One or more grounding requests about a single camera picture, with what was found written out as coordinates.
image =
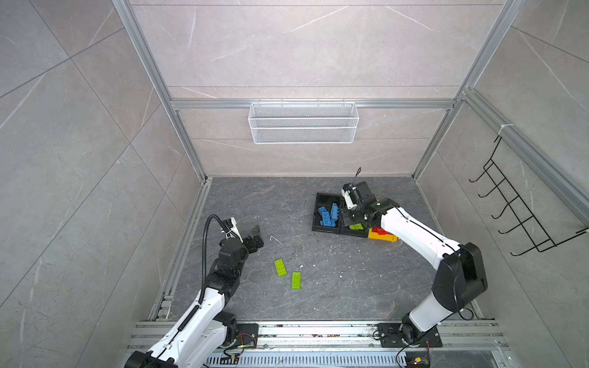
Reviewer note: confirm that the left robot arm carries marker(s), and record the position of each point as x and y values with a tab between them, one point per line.
205	326

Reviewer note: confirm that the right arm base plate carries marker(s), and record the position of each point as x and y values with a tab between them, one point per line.
398	335

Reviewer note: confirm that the yellow plastic bin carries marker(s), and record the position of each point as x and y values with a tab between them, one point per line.
386	238

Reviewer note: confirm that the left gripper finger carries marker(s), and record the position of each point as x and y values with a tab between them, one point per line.
253	243
255	232

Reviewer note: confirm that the aluminium front rail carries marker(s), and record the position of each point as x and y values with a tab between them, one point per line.
349	343

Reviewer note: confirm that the green lego small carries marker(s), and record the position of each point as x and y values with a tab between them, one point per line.
296	281

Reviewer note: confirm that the white wire mesh basket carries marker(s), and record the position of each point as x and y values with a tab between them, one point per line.
303	122

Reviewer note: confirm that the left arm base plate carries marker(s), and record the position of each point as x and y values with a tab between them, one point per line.
241	336

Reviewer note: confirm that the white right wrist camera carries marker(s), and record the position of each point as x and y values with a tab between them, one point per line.
346	192

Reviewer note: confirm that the black bin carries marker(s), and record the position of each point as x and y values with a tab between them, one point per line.
326	200
345	229

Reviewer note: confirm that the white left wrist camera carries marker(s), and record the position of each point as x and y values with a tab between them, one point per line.
233	231

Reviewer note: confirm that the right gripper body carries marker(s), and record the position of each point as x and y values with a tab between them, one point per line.
351	217

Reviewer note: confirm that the green lego far left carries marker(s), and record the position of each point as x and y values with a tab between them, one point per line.
280	268

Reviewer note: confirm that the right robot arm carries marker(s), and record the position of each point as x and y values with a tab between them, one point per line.
460	272

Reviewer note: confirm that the black wire hook rack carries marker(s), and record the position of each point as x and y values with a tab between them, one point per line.
525	217

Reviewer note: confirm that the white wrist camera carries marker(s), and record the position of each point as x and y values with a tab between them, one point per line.
346	192
233	231

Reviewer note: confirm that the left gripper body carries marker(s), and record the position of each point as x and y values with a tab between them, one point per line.
243	252

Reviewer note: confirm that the red arch lego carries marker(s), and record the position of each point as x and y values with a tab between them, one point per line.
379	231

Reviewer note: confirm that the white zip tie scrap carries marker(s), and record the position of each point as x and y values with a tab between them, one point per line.
274	239

